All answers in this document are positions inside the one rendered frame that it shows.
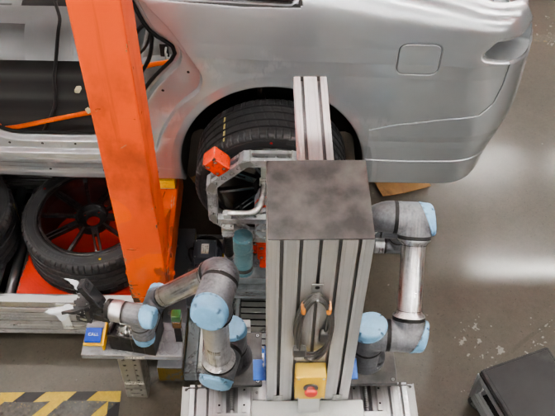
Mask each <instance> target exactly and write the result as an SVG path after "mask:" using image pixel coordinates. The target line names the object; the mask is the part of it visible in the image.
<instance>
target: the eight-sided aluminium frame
mask: <svg viewBox="0 0 555 416"><path fill-rule="evenodd" d="M282 160H296V151H294V150H292V151H277V150H251V149H250V150H243V151H242V152H240V153H239V154H237V155H236V156H234V157H233V158H232V159H231V160H230V170H228V171H227V172H225V173H224V174H222V175H221V176H219V177H217V175H215V174H213V173H210V174H208V175H207V178H206V195H207V205H208V217H209V220H210V221H212V223H213V224H216V225H219V226H220V227H221V224H217V214H223V210H222V209H221V208H219V205H218V192H217V187H219V186H220V185H222V184H223V183H225V182H227V181H228V180H230V179H231V178H232V177H234V176H235V175H237V174H238V173H240V172H242V171H243V170H245V169H246V168H261V167H264V168H266V161H282ZM237 229H247V230H249V231H250V232H251V233H252V235H253V242H257V243H266V239H261V238H260V237H259V236H258V235H257V234H256V233H255V227H250V226H248V225H246V224H235V231H236V230H237Z"/></svg>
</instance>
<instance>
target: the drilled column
mask: <svg viewBox="0 0 555 416"><path fill-rule="evenodd" d="M117 361H118V364H119V367H120V370H121V375H122V379H123V381H124V385H125V388H126V393H127V396H128V397H145V398H147V397H149V388H150V382H151V379H150V374H149V368H148V364H147V360H143V359H117Z"/></svg>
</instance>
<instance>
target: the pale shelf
mask: <svg viewBox="0 0 555 416"><path fill-rule="evenodd" d="M105 323H106V322H102V321H92V323H91V324H90V323H87V326H86V328H103V329H104V328H105ZM163 324H164V331H163V334H162V338H161V340H160V343H159V348H158V351H157V353H156V356H153V355H148V354H143V353H138V352H127V351H122V350H117V349H112V348H111V345H110V343H109V339H108V337H107V343H106V348H105V350H102V346H84V345H83V348H82V352H81V357H82V358H93V359H143V360H182V359H183V348H184V339H185V331H186V324H185V323H183V325H182V327H183V336H184V338H183V343H176V338H175V332H174V329H173V326H172V323H163Z"/></svg>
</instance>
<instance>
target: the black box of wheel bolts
mask: <svg viewBox="0 0 555 416"><path fill-rule="evenodd" d="M163 331H164V324H163V319H162V315H161V316H160V319H159V322H158V325H157V327H156V330H155V340H154V343H153V344H152V345H150V346H148V347H139V346H137V345H136V344H135V341H134V339H133V338H132V333H131V330H130V325H128V324H119V323H115V322H111V325H110V328H109V329H108V332H107V336H108V339H109V343H110V345H111V348H112V349H117V350H122V351H127V352H138V353H143V354H148V355H153V356H156V353H157V351H158V348H159V343H160V340H161V338H162V334H163Z"/></svg>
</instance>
